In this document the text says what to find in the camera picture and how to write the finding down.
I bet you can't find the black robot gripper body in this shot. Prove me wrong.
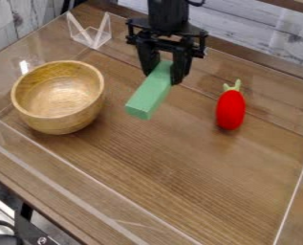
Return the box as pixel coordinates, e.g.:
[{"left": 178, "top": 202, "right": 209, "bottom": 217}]
[{"left": 125, "top": 0, "right": 210, "bottom": 60}]

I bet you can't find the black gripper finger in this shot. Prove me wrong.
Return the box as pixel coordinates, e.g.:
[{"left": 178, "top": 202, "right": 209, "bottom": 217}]
[
  {"left": 170, "top": 50, "right": 194, "bottom": 85},
  {"left": 137, "top": 41, "right": 161, "bottom": 76}
]

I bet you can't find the green rectangular block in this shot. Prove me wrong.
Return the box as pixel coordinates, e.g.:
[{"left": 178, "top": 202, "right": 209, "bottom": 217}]
[{"left": 126, "top": 60, "right": 173, "bottom": 120}]

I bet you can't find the brown wooden bowl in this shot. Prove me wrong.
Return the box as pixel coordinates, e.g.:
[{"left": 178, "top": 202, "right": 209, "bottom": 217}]
[{"left": 11, "top": 60, "right": 106, "bottom": 135}]

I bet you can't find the red plush radish toy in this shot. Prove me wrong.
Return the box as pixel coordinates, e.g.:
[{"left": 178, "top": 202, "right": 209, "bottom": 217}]
[{"left": 217, "top": 79, "right": 246, "bottom": 130}]

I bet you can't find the clear acrylic corner bracket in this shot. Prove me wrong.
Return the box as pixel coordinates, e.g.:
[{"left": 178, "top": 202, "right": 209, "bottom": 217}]
[{"left": 66, "top": 12, "right": 111, "bottom": 50}]

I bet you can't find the clear acrylic tray wall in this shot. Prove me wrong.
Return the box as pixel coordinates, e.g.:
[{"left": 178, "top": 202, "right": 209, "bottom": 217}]
[{"left": 0, "top": 120, "right": 202, "bottom": 245}]

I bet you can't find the black table leg bracket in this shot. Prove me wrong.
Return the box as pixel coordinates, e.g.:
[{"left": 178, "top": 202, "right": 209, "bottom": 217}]
[{"left": 15, "top": 203, "right": 59, "bottom": 245}]

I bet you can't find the black cable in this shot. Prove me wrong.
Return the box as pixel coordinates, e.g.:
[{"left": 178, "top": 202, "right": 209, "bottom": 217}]
[{"left": 0, "top": 219, "right": 25, "bottom": 245}]

